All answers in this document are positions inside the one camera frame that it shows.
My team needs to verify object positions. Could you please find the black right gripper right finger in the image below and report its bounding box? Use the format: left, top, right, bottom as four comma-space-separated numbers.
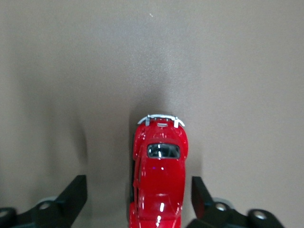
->
187, 176, 286, 228

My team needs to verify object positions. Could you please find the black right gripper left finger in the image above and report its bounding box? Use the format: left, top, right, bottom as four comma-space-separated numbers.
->
0, 174, 88, 228

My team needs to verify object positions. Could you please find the red beetle toy car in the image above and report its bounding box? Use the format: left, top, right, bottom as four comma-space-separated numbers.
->
128, 114, 189, 228

